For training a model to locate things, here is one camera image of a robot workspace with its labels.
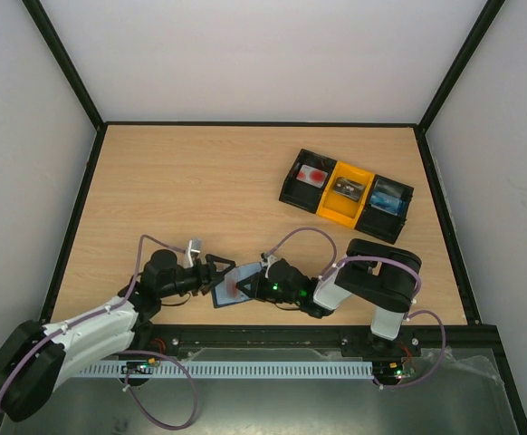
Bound red white april card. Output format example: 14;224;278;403
225;278;238;299

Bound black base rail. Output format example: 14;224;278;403
129;323;503;361

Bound yellow middle card bin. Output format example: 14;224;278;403
315;161;376;228

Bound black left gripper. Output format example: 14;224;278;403
158;254;235;299

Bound black cage frame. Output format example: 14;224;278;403
22;1;527;434

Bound black left card bin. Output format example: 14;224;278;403
279;149;337;214

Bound black cards stack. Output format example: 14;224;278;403
332;177;365;202

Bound light blue slotted cable duct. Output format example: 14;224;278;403
77;359;375;379

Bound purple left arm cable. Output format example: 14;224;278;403
0;234;187;414

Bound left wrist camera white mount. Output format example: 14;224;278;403
183;238;202;268

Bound red white cards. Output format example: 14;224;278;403
296;165;328;189

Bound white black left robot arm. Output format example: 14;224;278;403
0;249;235;421

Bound black card bin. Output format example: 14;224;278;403
279;149;337;214
354;175;414;245

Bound black right card bin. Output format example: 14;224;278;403
354;175;414;245

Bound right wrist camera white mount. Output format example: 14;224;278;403
261;253;278;278

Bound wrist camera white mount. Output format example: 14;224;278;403
183;238;202;268
261;253;278;278

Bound metal sheet front panel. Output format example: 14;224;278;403
1;349;518;434

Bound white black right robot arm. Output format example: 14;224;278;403
236;238;422;355

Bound blue cards stack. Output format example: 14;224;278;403
369;190;404;216

